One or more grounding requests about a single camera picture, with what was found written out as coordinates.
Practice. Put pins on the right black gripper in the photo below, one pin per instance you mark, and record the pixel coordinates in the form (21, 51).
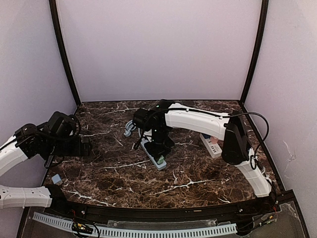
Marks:
(161, 147)

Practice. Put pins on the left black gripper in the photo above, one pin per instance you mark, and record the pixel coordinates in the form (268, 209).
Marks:
(86, 145)

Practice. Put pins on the green cube charger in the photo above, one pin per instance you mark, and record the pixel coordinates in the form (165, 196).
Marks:
(160, 160)

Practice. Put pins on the light blue power strip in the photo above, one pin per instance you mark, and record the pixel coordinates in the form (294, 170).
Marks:
(161, 164)

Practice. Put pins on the light blue cube charger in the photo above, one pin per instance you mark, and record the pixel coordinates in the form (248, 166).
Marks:
(56, 179)

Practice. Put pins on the white power strip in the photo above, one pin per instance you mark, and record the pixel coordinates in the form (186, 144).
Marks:
(213, 149)

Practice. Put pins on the pink cube charger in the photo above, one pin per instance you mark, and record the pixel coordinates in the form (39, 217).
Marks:
(213, 140)

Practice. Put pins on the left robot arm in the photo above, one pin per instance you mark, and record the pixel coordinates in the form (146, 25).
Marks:
(28, 142)

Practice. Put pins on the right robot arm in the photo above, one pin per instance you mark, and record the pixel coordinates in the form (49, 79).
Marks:
(229, 129)

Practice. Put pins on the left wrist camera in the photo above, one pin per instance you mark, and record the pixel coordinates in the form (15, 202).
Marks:
(63, 126)

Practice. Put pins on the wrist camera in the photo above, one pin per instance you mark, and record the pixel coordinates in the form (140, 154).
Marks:
(63, 126)
(140, 117)

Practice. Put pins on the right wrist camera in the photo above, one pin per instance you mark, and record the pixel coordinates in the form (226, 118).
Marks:
(140, 117)

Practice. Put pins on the black front rail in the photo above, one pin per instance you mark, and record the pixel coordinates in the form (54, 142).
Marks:
(239, 211)

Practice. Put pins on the white slotted cable duct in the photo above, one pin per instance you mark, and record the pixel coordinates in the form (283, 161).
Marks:
(106, 232)

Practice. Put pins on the left black frame post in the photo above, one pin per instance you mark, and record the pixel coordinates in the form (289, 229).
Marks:
(62, 51)

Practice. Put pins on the black frame post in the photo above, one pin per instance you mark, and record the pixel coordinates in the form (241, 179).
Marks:
(256, 51)
(62, 51)

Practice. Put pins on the right black frame post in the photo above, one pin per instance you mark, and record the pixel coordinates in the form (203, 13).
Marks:
(256, 51)

